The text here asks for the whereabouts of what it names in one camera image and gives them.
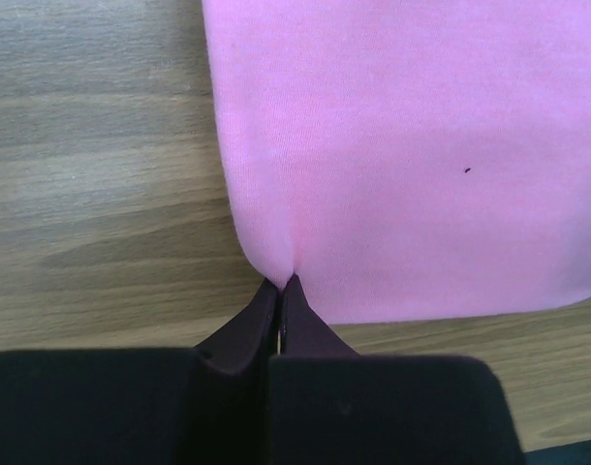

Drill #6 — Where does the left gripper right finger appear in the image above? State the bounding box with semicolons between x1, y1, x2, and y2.
268;277;525;464

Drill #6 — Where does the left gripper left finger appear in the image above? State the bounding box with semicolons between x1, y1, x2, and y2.
0;282;279;464

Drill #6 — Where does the pink t shirt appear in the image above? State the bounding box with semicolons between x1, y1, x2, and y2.
202;1;591;324

